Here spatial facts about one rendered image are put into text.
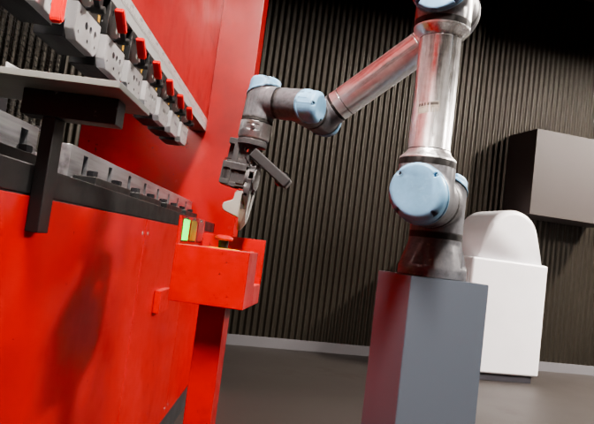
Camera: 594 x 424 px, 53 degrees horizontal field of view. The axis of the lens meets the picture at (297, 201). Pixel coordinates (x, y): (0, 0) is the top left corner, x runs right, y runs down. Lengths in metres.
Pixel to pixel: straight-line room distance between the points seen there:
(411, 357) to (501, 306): 3.62
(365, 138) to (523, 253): 1.55
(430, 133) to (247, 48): 2.12
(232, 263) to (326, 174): 3.73
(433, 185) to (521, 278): 3.80
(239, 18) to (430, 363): 2.38
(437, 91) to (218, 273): 0.58
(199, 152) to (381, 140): 2.34
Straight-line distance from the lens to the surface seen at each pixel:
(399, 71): 1.45
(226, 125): 3.15
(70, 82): 0.91
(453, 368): 1.33
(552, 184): 5.45
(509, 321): 4.92
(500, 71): 5.81
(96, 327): 1.40
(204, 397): 1.38
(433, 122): 1.23
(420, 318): 1.28
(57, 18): 1.22
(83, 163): 1.55
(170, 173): 3.15
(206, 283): 1.27
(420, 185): 1.19
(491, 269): 4.80
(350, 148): 5.04
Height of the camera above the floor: 0.80
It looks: 5 degrees up
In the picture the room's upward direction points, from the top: 7 degrees clockwise
